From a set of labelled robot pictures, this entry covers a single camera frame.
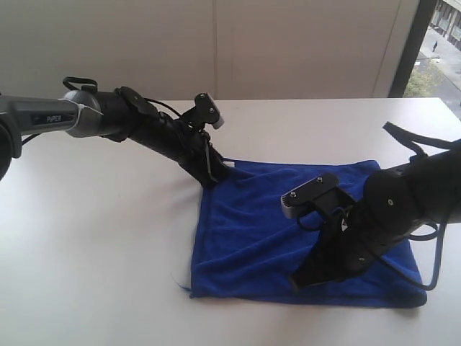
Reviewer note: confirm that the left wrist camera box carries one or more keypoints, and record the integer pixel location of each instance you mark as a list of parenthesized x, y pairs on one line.
[(204, 112)]

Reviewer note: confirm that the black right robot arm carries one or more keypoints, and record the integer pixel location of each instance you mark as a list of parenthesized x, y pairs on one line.
[(416, 200)]

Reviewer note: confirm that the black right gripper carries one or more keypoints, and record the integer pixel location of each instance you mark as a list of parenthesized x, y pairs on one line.
[(346, 250)]

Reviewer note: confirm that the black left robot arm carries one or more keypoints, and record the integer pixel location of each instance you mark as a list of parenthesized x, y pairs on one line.
[(85, 111)]

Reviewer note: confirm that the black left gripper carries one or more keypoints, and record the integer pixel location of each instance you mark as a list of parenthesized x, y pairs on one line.
[(192, 150)]

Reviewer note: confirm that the dark window frame post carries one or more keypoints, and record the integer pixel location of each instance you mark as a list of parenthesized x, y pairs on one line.
[(415, 38)]

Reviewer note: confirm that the blue towel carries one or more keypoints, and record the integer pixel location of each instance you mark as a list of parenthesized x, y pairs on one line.
[(245, 247)]

